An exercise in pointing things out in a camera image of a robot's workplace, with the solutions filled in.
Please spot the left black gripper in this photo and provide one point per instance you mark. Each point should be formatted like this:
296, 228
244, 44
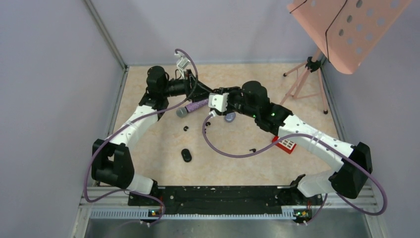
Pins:
198, 91

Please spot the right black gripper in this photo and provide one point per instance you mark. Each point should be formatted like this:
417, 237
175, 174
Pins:
233, 91

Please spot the lavender earbud charging case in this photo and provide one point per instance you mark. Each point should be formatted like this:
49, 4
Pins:
230, 117

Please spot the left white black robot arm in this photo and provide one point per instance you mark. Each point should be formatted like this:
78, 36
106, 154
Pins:
112, 163

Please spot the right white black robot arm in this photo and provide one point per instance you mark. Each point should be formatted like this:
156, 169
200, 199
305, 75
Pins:
345, 160

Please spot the closed black earbud case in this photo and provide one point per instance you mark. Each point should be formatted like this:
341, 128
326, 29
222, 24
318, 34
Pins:
186, 155

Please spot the purple glitter microphone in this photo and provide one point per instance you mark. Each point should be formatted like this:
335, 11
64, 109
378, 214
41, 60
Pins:
182, 112

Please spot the red white toy block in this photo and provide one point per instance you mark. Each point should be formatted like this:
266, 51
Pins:
286, 145

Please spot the pink music stand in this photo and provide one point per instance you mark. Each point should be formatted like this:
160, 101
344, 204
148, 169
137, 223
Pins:
346, 31

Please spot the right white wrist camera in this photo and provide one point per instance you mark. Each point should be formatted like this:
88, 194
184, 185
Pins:
218, 101

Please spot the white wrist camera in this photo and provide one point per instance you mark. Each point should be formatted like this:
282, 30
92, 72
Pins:
218, 101
182, 61

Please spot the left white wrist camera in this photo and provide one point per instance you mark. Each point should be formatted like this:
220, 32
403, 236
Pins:
182, 61

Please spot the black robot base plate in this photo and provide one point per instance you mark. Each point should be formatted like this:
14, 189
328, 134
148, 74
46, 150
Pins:
225, 200

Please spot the aluminium frame rail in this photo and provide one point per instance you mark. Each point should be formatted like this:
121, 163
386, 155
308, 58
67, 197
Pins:
107, 203

